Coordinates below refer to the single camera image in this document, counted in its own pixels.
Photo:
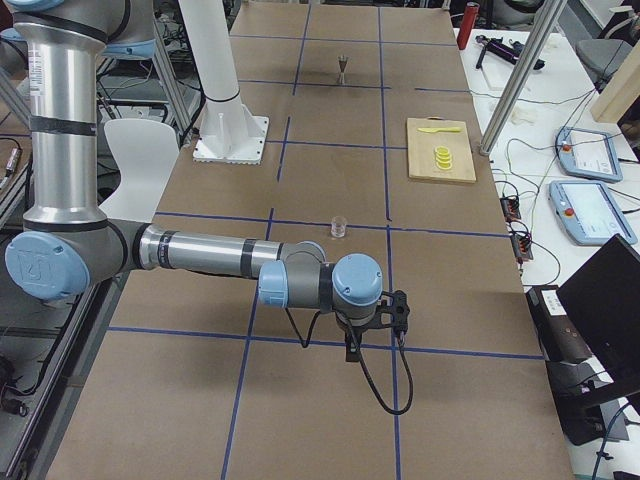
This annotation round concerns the black monitor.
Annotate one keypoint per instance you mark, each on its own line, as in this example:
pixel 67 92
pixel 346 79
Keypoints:
pixel 588 328

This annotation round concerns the aluminium frame post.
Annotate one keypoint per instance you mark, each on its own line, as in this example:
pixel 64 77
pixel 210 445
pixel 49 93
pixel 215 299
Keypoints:
pixel 542 28

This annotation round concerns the clear glass cup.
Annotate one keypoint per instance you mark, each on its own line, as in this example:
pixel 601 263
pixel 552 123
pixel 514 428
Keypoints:
pixel 338 227

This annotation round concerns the yellow plastic knife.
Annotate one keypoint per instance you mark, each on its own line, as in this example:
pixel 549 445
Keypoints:
pixel 432 130

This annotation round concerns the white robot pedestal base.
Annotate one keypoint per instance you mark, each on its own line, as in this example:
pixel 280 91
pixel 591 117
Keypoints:
pixel 228 132

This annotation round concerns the teach pendant tablet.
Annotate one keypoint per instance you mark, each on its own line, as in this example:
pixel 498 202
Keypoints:
pixel 588 213
pixel 588 154

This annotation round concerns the wooden plank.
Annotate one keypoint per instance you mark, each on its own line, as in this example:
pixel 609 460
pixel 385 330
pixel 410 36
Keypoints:
pixel 621 91

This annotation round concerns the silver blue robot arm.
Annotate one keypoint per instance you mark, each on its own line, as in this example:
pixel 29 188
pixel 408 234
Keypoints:
pixel 69 243

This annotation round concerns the lemon slice nearest knife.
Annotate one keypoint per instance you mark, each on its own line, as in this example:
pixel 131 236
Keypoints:
pixel 442 150

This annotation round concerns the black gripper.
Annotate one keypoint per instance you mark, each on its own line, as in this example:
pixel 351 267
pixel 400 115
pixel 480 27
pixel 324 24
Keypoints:
pixel 356 328

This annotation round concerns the red cylinder bottle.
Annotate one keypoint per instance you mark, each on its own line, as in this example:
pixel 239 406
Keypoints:
pixel 467 24

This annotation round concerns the upper teach pendant tablet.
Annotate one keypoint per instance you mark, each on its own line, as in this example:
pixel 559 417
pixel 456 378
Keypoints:
pixel 588 154

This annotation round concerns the wooden cutting board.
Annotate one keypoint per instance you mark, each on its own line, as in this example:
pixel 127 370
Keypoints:
pixel 421 157

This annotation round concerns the steel jigger measuring cup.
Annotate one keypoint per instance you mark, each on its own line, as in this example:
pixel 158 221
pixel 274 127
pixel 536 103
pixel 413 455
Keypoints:
pixel 342 62

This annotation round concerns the lower teach pendant tablet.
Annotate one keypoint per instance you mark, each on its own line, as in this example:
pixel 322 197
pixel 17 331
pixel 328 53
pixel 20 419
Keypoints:
pixel 588 213

